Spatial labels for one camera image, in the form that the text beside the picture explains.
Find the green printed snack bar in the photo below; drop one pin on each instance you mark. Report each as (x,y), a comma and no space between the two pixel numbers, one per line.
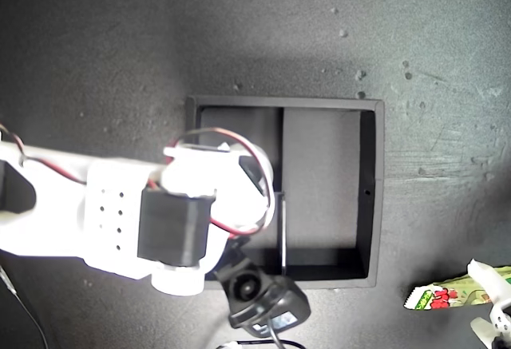
(439,295)

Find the black tray with wells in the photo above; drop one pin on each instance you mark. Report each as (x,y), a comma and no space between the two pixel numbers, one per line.
(319,165)

